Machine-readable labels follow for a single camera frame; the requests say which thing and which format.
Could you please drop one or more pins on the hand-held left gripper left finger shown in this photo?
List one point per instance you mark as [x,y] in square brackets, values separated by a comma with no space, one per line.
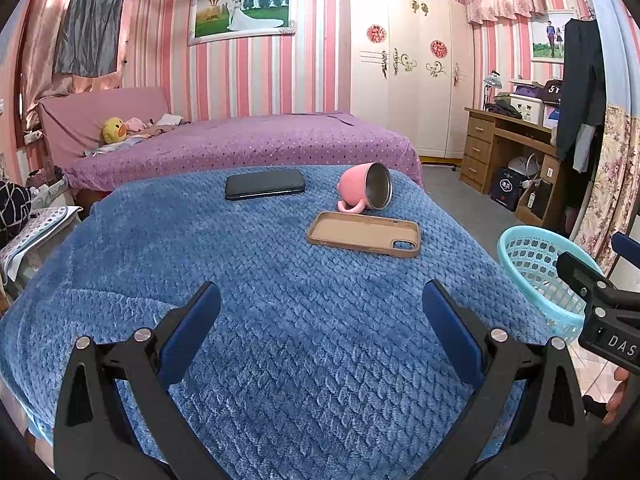
[192,320]

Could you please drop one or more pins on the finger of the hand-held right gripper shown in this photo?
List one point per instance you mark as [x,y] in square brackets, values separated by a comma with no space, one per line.
[627,246]
[575,270]

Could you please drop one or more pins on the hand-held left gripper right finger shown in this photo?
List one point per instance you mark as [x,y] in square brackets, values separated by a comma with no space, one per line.
[450,320]

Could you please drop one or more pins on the teal plastic basket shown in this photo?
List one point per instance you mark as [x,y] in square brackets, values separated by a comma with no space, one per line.
[530,260]

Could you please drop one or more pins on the person's right hand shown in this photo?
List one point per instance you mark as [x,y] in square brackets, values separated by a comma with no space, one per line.
[617,395]

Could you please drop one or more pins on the dark blue paper bag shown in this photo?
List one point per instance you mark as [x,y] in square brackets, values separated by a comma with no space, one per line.
[506,187]

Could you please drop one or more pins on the white helmet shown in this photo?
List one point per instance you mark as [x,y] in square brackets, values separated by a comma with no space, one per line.
[522,165]

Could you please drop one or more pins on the brown phone case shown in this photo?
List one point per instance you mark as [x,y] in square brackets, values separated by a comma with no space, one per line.
[350,232]

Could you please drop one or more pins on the black smartphone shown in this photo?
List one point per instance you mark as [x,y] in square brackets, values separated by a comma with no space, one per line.
[265,185]

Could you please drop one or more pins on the wooden desk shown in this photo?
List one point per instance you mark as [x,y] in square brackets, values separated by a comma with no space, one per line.
[477,150]

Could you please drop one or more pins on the pink steel-lined mug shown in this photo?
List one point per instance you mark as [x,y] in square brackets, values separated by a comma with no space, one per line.
[355,185]

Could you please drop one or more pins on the white storage box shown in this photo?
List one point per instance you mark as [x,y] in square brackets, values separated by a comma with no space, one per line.
[527,110]

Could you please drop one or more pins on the dark hanging garment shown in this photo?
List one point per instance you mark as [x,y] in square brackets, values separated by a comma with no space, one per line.
[580,85]

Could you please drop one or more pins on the dark printed box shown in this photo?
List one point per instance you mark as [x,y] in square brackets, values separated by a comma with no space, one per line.
[553,91]

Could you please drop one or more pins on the dotted cushion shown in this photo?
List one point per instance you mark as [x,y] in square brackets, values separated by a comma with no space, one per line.
[40,230]

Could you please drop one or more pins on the purple dotted bed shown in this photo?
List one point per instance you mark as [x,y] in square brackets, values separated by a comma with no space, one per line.
[260,145]

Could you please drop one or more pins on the light blue cloth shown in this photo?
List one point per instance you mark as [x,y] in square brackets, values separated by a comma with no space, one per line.
[105,149]

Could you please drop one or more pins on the white folded cloth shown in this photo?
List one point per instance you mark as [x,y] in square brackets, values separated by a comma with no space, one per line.
[169,120]

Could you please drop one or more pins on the pink plush toy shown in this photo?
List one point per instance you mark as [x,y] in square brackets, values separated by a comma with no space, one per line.
[135,124]

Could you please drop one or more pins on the yellow duck plush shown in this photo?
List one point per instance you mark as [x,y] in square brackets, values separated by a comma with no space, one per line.
[113,130]

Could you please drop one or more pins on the desk lamp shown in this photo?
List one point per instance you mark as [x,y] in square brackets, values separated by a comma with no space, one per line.
[492,81]

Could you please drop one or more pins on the black white patterned bag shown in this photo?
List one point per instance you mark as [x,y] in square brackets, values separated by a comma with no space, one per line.
[12,210]

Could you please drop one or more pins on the white wardrobe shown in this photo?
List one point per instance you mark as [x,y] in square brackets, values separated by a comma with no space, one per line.
[410,105]

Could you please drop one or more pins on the framed couple photo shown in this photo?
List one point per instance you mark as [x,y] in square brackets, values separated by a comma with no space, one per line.
[545,37]

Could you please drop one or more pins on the white power strip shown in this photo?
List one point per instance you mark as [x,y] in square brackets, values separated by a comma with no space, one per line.
[32,136]

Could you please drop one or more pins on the red round wardrobe sticker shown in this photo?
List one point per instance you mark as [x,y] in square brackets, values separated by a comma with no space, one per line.
[376,33]
[439,48]

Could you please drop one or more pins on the framed wedding photo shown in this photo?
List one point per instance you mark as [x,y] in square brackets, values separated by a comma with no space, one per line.
[240,15]

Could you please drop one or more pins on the grey hanging cloth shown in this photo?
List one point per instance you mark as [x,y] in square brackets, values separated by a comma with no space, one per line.
[92,15]

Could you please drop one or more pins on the pink satin curtain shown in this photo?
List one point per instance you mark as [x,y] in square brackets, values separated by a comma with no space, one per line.
[42,35]

